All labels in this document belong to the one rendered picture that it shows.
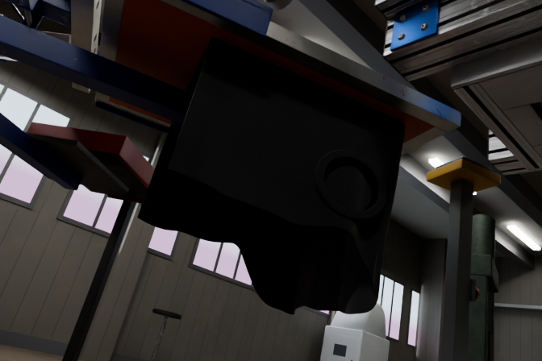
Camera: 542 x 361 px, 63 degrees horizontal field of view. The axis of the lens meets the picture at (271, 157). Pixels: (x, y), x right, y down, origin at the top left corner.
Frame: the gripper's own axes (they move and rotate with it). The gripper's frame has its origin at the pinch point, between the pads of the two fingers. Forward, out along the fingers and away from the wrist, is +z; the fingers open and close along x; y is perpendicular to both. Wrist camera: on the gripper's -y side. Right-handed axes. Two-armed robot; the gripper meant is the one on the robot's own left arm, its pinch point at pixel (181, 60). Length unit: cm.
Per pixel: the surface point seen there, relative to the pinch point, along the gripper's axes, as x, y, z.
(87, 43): -22.2, -6.4, 1.7
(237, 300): 188, -506, -3
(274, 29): 13.9, 29.2, 3.4
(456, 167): 71, 17, 8
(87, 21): -22.4, 2.7, 1.7
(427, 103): 51, 29, 4
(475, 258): 477, -383, -132
